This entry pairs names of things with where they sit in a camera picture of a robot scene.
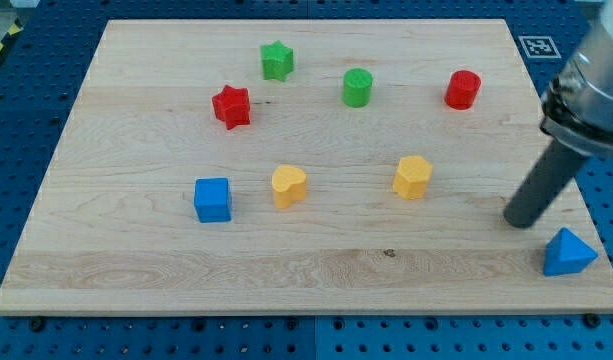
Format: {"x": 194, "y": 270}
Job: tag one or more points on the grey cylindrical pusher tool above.
{"x": 552, "y": 172}

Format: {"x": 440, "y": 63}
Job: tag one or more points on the yellow hexagon block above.
{"x": 412, "y": 177}

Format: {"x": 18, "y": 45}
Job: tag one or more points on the red cylinder block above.
{"x": 462, "y": 89}

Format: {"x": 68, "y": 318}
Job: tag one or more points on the red star block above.
{"x": 232, "y": 106}

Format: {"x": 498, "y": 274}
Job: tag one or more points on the yellow heart block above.
{"x": 289, "y": 185}

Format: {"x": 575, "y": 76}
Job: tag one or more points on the light wooden board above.
{"x": 232, "y": 167}

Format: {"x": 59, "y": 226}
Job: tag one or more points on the green star block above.
{"x": 277, "y": 61}

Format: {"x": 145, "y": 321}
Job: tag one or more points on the green cylinder block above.
{"x": 357, "y": 87}

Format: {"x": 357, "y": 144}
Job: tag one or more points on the blue cube block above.
{"x": 212, "y": 200}

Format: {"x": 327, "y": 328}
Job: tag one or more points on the white fiducial marker tag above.
{"x": 539, "y": 47}

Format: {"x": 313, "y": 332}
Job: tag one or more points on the blue triangle block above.
{"x": 567, "y": 254}

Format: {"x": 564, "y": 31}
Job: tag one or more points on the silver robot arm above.
{"x": 578, "y": 103}

